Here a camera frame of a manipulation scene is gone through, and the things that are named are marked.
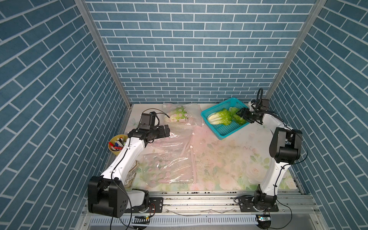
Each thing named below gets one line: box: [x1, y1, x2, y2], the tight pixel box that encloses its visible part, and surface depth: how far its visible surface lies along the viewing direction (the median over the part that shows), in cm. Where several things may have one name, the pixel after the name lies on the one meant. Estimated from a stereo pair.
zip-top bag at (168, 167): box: [138, 149, 197, 188], surface depth 88 cm
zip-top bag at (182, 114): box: [162, 102, 204, 127], surface depth 107 cm
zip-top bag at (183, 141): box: [149, 126, 199, 155], surface depth 98 cm
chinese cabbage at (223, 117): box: [207, 108, 233, 126], surface depth 106 cm
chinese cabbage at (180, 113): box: [171, 105, 189, 122], surface depth 106 cm
